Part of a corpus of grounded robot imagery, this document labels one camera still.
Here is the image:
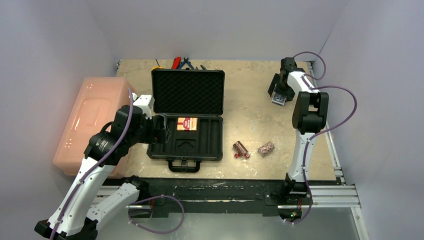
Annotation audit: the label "blue playing card deck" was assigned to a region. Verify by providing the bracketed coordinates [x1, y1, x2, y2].
[271, 92, 286, 106]

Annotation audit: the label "red Texas Hold'em card deck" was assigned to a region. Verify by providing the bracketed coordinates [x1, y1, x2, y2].
[176, 117, 198, 131]

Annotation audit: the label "black poker carrying case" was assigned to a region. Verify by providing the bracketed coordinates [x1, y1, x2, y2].
[147, 69, 225, 173]

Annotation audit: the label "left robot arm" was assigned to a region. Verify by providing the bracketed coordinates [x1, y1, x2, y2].
[34, 105, 168, 240]

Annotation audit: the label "orange plastic storage bin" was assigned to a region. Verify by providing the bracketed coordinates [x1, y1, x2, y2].
[52, 77, 131, 176]

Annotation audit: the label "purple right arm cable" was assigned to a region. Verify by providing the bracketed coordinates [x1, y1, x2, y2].
[293, 51, 358, 186]

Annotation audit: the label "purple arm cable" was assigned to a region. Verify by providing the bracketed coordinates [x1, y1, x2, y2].
[293, 51, 358, 186]
[49, 87, 134, 240]

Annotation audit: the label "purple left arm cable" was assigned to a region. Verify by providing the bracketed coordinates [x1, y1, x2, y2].
[49, 87, 134, 240]

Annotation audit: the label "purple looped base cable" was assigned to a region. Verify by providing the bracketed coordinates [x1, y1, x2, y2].
[127, 194, 185, 235]

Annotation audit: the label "blue handled cutters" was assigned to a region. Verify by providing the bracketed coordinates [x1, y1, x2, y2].
[178, 57, 196, 70]

